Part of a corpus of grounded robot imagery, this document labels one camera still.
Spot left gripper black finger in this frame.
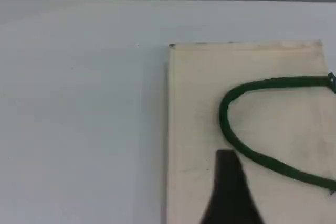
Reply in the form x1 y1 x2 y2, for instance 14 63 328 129
199 149 265 224

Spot white canvas handbag green handles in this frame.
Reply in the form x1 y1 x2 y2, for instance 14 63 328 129
161 39 336 224

